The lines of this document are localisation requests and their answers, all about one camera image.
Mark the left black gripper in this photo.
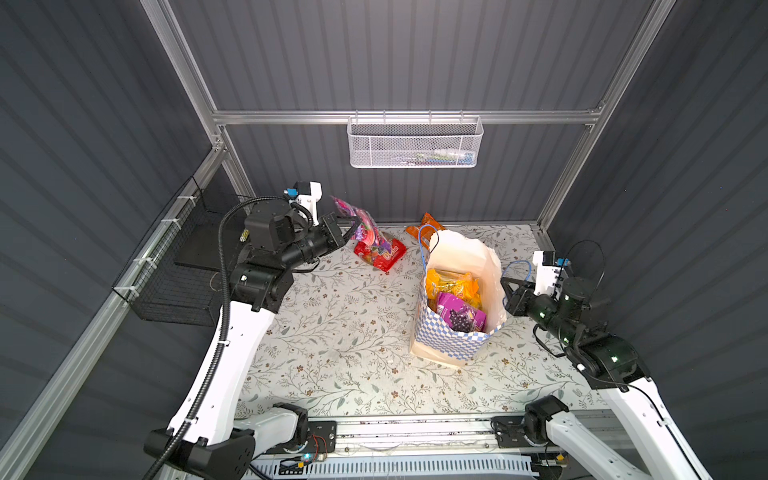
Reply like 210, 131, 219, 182
279, 215, 358, 274

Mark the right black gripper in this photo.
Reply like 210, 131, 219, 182
500, 273, 573, 348

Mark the purple Fox's candy bag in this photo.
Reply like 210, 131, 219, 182
333, 197, 392, 253

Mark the purple grape snack bag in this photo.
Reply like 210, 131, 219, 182
437, 292, 486, 333

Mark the yellow snack bag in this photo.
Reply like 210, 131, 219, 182
425, 269, 482, 311

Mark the red candy bag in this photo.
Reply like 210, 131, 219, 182
354, 238, 407, 273

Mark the white checkered paper bag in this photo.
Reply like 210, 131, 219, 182
410, 224, 507, 368

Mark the small orange snack packet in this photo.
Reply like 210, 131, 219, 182
405, 213, 445, 248

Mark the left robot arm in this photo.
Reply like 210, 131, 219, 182
144, 188, 360, 479

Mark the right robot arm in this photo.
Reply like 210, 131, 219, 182
501, 277, 710, 479

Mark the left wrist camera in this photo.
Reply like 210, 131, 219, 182
284, 181, 322, 225

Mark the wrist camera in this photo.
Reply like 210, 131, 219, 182
284, 181, 322, 225
532, 250, 571, 300

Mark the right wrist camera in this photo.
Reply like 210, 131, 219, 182
532, 250, 571, 300

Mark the black wire side basket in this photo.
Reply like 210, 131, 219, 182
113, 174, 244, 327

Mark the black corrugated cable conduit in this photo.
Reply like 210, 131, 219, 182
140, 196, 289, 480

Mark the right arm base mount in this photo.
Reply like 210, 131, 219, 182
490, 415, 533, 449

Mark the white wire wall basket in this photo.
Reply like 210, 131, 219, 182
346, 115, 484, 169

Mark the white ventilated rail cover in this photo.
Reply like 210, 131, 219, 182
246, 454, 539, 479

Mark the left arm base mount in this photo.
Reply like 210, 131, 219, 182
276, 420, 338, 454

